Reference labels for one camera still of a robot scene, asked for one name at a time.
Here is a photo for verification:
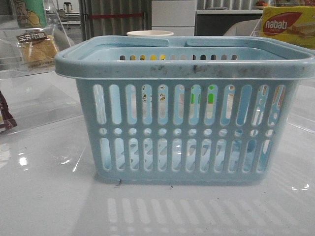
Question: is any dark maroon snack packet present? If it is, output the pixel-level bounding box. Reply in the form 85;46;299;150
0;92;17;133

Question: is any packaged bread slice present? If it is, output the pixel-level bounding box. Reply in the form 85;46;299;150
16;31;59;70

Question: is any light blue plastic basket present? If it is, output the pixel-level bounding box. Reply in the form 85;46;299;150
55;36;315;185

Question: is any yellow nabati wafer box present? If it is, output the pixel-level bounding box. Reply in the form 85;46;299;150
259;6;315;49

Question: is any clear acrylic shelf left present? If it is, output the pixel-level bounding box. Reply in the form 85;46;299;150
0;14;82;138

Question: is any white paper cup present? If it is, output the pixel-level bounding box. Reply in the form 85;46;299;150
126;30;174;37

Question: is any green yellow cartoon carton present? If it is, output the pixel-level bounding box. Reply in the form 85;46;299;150
13;0;47;28

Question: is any white cabinet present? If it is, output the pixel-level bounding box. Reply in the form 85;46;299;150
151;0;197;36

